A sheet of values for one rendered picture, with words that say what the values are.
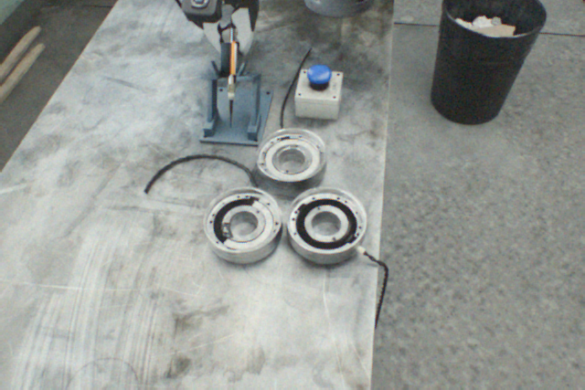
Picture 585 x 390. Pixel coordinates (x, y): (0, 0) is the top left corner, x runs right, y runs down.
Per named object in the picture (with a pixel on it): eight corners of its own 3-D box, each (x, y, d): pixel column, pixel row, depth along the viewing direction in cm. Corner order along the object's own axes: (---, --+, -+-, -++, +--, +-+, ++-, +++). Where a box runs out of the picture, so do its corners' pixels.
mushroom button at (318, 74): (329, 102, 82) (330, 79, 79) (305, 100, 83) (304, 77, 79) (332, 87, 85) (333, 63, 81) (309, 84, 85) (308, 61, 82)
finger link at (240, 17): (267, 36, 81) (255, -16, 74) (260, 58, 77) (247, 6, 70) (248, 36, 82) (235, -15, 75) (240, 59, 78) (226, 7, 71)
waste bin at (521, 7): (514, 136, 186) (555, 40, 153) (421, 128, 191) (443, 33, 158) (504, 77, 207) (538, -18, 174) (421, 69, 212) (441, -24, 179)
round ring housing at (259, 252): (268, 277, 66) (266, 261, 62) (196, 256, 68) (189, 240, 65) (292, 213, 72) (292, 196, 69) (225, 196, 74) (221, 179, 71)
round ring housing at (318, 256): (271, 240, 69) (270, 224, 66) (318, 192, 74) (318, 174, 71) (334, 283, 64) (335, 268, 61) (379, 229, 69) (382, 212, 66)
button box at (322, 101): (337, 121, 83) (338, 99, 79) (295, 117, 84) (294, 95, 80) (343, 88, 88) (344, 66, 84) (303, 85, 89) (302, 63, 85)
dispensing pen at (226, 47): (218, 129, 79) (219, 17, 74) (225, 123, 83) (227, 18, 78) (231, 130, 79) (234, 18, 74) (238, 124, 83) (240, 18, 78)
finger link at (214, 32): (231, 36, 82) (230, -15, 75) (223, 58, 78) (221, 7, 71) (213, 33, 82) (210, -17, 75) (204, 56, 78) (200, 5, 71)
